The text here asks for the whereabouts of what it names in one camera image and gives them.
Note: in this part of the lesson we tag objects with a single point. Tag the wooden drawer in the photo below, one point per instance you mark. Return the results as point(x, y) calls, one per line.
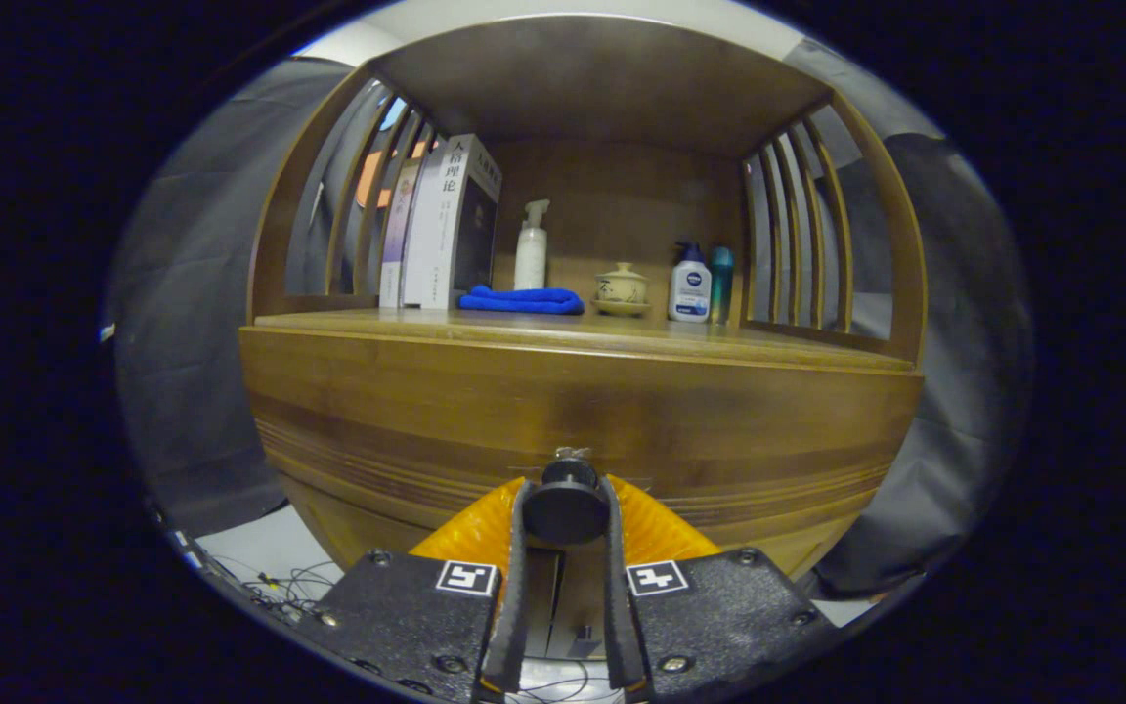
point(426, 411)

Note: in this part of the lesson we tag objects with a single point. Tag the thin purple book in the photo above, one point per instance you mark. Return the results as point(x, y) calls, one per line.
point(395, 254)

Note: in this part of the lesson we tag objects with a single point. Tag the wooden countertop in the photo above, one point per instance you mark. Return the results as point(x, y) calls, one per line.
point(622, 337)

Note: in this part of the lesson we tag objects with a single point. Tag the large white book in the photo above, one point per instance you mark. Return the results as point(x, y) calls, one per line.
point(436, 244)

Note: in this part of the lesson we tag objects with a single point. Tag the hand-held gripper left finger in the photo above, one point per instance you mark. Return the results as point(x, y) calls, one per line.
point(512, 626)

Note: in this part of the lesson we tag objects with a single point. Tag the blue folded cloth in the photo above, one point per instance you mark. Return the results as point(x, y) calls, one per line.
point(524, 299)

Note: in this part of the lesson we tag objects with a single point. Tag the teal slim bottle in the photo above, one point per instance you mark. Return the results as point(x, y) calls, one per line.
point(721, 284)

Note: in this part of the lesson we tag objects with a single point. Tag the wooden cabinet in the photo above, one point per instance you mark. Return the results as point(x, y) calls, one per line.
point(612, 196)

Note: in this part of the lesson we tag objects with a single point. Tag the beige lidded ceramic teacup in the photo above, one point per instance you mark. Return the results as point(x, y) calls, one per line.
point(622, 288)

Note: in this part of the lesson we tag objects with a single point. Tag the white pump bottle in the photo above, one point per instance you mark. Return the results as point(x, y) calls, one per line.
point(531, 259)

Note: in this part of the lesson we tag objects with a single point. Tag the white blue lotion bottle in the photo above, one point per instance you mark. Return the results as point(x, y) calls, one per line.
point(690, 293)

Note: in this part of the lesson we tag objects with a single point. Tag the black round drawer knob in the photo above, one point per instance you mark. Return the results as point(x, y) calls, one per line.
point(565, 508)

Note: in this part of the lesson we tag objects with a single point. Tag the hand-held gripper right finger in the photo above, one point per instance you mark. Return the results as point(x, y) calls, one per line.
point(619, 626)

